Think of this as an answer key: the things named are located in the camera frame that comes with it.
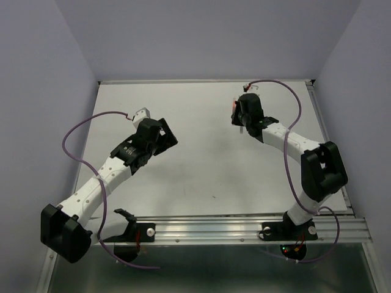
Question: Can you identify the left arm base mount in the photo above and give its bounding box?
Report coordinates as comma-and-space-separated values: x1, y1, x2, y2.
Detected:
100, 209, 156, 243

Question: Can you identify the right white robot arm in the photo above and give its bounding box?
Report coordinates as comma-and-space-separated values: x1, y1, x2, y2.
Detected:
232, 93, 348, 238

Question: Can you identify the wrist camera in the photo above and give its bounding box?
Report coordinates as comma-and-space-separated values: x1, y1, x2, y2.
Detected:
243, 84, 260, 95
132, 107, 150, 129

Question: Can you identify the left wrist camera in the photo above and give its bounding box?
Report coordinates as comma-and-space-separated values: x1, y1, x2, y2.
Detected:
132, 107, 150, 129

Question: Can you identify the aluminium frame rail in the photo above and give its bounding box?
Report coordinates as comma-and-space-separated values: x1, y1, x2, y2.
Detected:
137, 214, 373, 247

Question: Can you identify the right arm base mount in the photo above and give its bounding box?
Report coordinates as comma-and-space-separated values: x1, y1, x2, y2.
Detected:
258, 212, 318, 242

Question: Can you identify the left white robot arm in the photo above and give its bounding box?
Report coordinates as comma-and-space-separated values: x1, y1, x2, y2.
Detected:
40, 118, 178, 263

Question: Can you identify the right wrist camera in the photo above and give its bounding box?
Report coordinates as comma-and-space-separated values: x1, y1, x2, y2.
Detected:
243, 84, 260, 95

